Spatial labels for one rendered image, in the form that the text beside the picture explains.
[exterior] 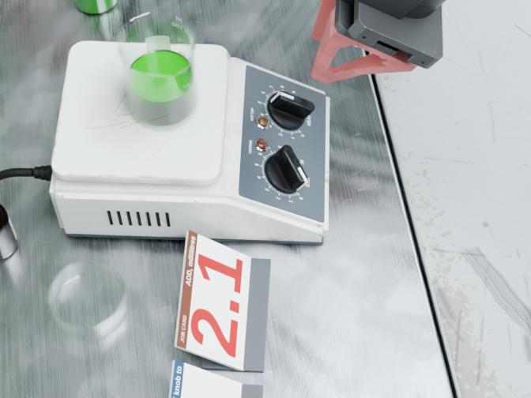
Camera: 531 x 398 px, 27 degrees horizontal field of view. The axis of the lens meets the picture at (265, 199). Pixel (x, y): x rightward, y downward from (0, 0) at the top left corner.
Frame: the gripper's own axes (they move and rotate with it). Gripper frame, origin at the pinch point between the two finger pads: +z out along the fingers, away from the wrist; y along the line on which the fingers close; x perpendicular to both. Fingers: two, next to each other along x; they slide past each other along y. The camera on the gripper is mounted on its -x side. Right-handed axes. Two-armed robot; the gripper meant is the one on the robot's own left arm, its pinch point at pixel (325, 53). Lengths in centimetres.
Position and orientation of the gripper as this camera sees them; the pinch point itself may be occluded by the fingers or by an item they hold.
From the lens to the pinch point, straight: 79.2
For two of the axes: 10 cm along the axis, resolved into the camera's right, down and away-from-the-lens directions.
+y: -0.6, 8.6, -5.0
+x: 8.6, 3.0, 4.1
